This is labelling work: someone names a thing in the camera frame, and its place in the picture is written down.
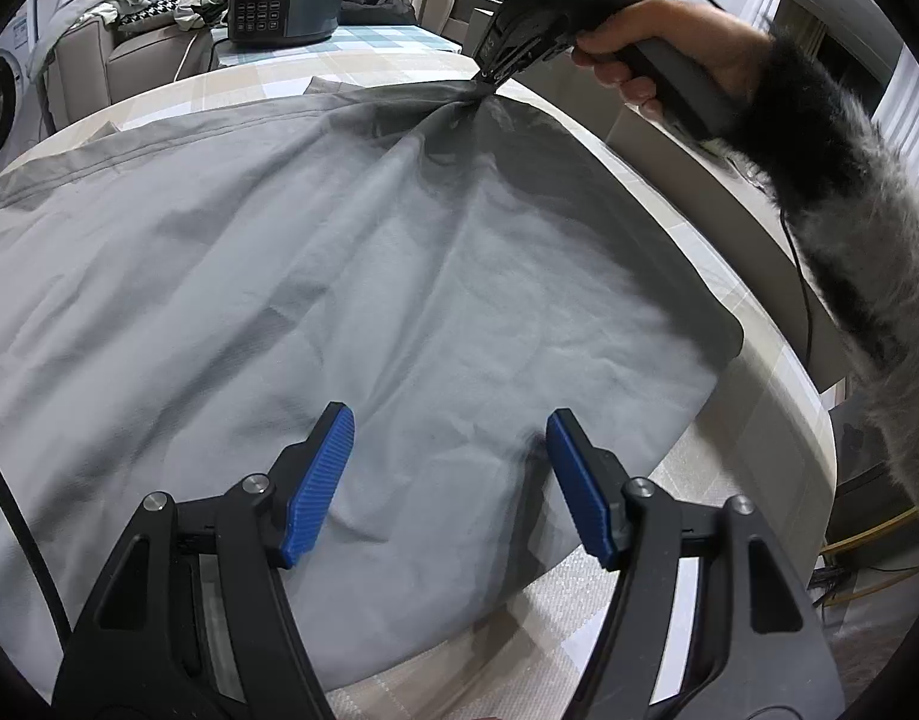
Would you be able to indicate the grey sofa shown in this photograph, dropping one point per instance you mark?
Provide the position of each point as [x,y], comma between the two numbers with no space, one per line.
[95,65]

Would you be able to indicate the grey clothes on sofa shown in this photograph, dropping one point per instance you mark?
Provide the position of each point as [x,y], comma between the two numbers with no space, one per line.
[129,16]

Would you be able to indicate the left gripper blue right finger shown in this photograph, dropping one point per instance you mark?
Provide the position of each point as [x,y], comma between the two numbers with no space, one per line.
[592,481]

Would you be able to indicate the grey furry right sleeve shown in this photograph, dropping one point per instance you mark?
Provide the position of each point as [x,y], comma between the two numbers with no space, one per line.
[854,213]

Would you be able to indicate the checked beige bed sheet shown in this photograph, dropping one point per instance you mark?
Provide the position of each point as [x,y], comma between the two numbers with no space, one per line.
[654,464]

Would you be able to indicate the grey trousers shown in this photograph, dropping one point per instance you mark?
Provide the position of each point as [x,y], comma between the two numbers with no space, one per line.
[339,359]

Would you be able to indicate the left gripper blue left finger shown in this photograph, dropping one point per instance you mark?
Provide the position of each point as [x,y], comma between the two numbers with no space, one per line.
[305,478]

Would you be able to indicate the white washing machine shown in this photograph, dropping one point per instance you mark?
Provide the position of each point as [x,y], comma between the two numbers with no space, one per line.
[16,42]

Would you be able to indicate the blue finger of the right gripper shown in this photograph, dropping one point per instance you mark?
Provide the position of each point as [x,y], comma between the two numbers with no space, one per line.
[484,84]

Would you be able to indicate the black electric cooker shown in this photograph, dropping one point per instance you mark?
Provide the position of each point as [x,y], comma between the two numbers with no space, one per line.
[282,23]

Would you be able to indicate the right hand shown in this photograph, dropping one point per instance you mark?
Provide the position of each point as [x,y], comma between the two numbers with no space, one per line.
[730,50]

